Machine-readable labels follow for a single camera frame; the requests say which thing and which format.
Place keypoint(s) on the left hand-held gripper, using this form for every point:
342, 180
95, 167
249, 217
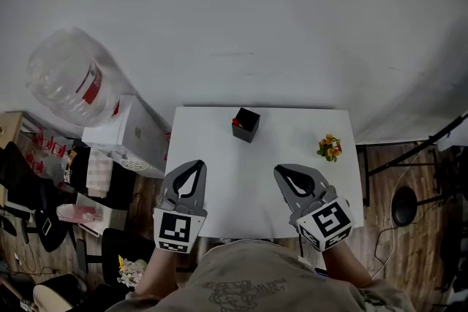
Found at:
177, 228

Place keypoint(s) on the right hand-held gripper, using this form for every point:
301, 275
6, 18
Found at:
329, 223

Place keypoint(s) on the black square pen holder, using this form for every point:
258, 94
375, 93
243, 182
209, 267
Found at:
245, 135

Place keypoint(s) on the red and white marker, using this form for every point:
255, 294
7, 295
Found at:
236, 122

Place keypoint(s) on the person's left forearm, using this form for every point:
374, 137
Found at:
159, 274

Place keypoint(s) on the person's right forearm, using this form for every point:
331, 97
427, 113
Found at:
345, 266

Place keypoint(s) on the orange flower potted plant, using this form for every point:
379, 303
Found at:
330, 149

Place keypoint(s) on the white table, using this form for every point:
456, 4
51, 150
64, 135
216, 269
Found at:
237, 186

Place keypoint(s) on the black cabinet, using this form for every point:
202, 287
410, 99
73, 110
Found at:
124, 182

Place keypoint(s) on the black chair holding flowers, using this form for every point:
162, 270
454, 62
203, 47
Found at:
124, 241

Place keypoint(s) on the white checked cloth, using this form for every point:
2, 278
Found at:
99, 173

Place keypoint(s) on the white flower bouquet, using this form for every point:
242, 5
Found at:
131, 272

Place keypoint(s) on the person's beige printed shirt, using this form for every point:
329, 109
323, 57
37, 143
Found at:
256, 277

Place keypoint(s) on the black round fan base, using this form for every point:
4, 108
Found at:
404, 206

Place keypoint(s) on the pink box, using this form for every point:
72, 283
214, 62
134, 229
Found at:
77, 213

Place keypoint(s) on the clear bag with red print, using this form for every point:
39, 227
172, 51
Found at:
49, 153

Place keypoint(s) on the clear water jug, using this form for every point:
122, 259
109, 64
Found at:
69, 80

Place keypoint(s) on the black mesh office chair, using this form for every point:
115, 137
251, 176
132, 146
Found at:
22, 179

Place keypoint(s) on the beige oval table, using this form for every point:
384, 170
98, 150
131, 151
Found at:
49, 297

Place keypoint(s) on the light wooden shelf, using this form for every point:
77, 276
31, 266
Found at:
9, 128

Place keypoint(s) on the black metal rack frame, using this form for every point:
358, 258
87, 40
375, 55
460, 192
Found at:
406, 157

